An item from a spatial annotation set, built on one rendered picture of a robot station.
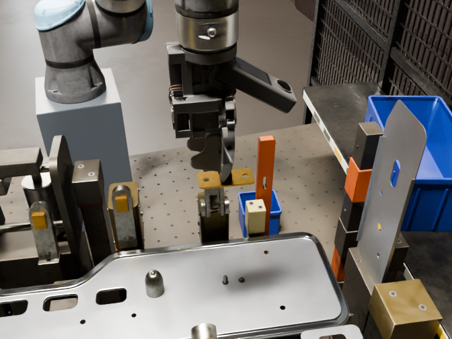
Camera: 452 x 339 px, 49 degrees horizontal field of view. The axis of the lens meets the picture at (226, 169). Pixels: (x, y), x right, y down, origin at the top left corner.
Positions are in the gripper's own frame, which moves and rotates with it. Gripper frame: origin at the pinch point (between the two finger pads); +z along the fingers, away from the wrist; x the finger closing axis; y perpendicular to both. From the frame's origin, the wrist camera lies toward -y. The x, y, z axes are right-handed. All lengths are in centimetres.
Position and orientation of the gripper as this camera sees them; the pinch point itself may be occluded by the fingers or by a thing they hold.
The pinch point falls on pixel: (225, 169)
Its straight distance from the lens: 73.0
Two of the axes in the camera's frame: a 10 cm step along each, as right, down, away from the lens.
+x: 1.6, 6.0, -7.8
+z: 0.1, 7.9, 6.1
